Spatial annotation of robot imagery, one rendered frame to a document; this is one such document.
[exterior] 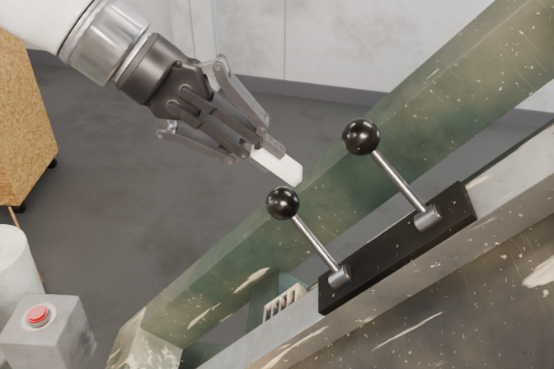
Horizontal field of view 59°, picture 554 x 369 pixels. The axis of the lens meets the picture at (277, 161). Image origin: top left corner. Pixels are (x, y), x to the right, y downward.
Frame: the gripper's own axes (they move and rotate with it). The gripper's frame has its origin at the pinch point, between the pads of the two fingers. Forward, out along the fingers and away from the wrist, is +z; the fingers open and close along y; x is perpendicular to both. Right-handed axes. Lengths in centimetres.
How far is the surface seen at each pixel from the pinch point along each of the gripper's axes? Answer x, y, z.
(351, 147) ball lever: 8.2, -11.2, 0.8
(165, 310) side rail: -10, 48, 11
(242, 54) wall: -285, 116, 39
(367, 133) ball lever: 7.9, -13.3, 0.8
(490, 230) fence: 14.3, -16.0, 13.2
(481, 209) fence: 13.4, -16.7, 11.4
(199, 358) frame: -11, 59, 27
